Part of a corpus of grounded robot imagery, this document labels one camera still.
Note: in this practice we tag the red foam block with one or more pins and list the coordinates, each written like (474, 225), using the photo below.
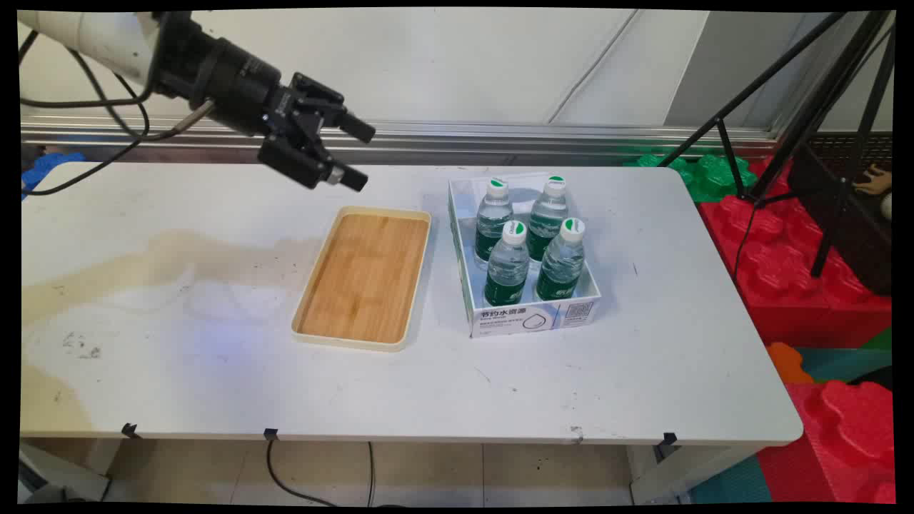
(842, 442)

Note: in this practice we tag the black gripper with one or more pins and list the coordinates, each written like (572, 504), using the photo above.
(246, 89)

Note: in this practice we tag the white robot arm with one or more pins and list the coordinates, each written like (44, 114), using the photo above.
(93, 36)

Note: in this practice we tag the water bottle with green label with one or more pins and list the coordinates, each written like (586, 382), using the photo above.
(493, 214)
(507, 271)
(560, 268)
(548, 214)

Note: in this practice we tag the white open cardboard box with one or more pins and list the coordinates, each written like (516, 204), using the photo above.
(528, 319)

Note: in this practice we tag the blue foam piece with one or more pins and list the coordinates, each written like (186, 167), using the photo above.
(43, 168)

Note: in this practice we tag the orange foam piece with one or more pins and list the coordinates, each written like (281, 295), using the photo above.
(785, 364)

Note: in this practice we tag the black box panel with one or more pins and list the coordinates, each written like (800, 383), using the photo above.
(857, 243)

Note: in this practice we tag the green plastic bag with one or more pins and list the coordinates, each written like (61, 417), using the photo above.
(707, 178)

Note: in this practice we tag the bamboo tray with cream rim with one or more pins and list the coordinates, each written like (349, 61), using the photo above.
(364, 278)

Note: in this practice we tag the aluminium rail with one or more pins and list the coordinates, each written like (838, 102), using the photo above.
(500, 139)

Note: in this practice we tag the red plastic bag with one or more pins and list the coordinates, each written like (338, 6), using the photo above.
(778, 285)

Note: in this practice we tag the teal floor mat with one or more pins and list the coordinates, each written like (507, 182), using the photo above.
(842, 360)
(735, 485)

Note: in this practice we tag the black tripod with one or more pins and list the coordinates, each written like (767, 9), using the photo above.
(814, 107)

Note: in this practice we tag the white table leg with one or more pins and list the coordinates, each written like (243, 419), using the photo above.
(64, 464)
(685, 475)

